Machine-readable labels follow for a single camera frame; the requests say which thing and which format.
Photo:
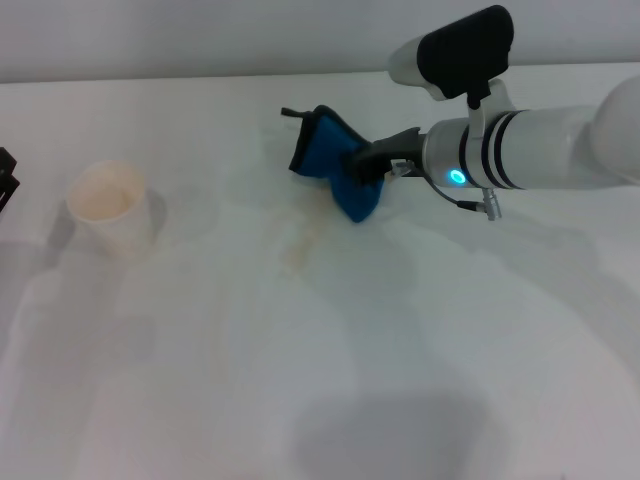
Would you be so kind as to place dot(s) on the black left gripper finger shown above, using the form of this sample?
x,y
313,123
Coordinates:
x,y
7,172

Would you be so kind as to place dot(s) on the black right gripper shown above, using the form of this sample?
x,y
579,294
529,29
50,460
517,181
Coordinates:
x,y
400,145

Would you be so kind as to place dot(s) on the blue rag with black trim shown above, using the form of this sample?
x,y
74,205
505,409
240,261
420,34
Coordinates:
x,y
325,145

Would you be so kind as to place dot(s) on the white paper cup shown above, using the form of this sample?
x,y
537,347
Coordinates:
x,y
125,225

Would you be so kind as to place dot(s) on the brown liquid stain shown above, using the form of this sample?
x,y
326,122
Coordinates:
x,y
300,245

